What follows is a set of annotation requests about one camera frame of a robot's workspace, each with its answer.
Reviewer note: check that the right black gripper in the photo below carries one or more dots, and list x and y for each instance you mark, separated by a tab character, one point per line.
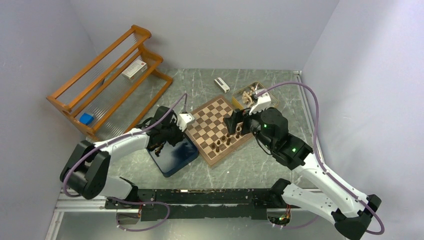
237	117

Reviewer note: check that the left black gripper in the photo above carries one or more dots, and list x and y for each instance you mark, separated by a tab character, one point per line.
179	135

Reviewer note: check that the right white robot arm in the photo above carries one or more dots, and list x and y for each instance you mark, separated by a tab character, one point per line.
348	209

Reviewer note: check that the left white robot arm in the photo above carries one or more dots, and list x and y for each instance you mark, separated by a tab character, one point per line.
86	171

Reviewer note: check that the light chess pieces pile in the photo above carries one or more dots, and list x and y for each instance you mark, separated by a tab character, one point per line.
248	95

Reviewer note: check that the dark chess pieces pile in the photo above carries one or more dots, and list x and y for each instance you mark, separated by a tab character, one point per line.
158	149

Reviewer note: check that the wooden chess board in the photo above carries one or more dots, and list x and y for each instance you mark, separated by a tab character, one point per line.
209	127

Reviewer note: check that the gold metal tin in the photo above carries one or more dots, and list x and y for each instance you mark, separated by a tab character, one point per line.
239	99

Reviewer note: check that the blue metal tin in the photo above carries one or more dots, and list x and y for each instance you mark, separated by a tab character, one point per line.
171	159

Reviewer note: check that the white power bank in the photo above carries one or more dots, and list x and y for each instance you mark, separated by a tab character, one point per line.
222	84

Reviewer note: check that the orange wooden rack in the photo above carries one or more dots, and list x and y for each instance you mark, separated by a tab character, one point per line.
99	88

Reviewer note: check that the white cardboard box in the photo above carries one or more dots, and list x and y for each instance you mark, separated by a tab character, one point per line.
134	70

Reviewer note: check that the blue plastic case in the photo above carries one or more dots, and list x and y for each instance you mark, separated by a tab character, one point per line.
86	119

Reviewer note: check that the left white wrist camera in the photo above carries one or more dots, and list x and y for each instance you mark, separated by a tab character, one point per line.
184	120

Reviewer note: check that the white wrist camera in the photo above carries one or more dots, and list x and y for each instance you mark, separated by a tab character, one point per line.
263	102
184	120

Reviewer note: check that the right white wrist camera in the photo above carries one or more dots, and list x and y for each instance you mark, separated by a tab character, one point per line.
263	102

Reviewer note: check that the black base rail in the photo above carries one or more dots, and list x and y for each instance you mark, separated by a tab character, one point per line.
253	203

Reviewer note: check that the aluminium frame rail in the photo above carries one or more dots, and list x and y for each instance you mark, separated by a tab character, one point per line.
70	203

